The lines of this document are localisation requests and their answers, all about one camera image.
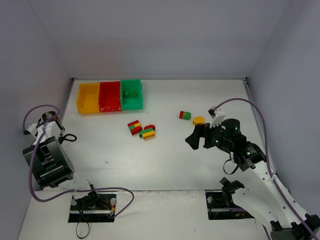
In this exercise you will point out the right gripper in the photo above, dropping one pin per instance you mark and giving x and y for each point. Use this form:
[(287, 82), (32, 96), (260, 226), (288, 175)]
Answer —
[(206, 135)]

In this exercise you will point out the yellow round lego brick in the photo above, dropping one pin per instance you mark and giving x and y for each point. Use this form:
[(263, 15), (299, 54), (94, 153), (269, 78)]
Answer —
[(198, 120)]

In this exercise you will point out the red green lego block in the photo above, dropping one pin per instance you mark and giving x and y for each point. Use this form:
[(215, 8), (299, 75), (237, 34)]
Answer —
[(184, 115)]

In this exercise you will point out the small green lego brick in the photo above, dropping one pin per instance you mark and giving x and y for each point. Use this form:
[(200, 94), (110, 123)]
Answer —
[(133, 95)]

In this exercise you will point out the green curved lego brick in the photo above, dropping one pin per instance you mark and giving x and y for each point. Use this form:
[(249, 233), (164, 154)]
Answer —
[(126, 94)]

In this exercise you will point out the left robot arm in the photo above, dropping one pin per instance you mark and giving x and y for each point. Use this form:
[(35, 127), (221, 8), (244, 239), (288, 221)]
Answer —
[(49, 163)]

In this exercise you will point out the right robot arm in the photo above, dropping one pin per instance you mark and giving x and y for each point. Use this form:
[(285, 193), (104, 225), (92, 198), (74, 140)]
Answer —
[(280, 215)]

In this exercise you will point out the red green yellow lego stack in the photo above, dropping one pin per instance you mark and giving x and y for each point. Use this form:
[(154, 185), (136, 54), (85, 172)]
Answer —
[(135, 127)]

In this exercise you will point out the green plastic bin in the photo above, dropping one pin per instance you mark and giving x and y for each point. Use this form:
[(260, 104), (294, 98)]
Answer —
[(132, 85)]

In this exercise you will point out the red plastic bin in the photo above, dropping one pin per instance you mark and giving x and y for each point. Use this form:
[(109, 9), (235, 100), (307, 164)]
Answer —
[(109, 99)]

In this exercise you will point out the yellow plastic bin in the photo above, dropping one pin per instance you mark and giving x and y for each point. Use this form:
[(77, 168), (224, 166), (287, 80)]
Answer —
[(88, 98)]

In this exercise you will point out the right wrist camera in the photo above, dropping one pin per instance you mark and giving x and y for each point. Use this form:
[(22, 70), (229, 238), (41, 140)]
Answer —
[(217, 115)]

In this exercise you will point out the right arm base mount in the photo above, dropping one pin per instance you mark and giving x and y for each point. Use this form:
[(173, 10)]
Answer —
[(217, 208)]

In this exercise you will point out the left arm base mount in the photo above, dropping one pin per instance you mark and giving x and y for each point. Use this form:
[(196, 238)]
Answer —
[(92, 208)]

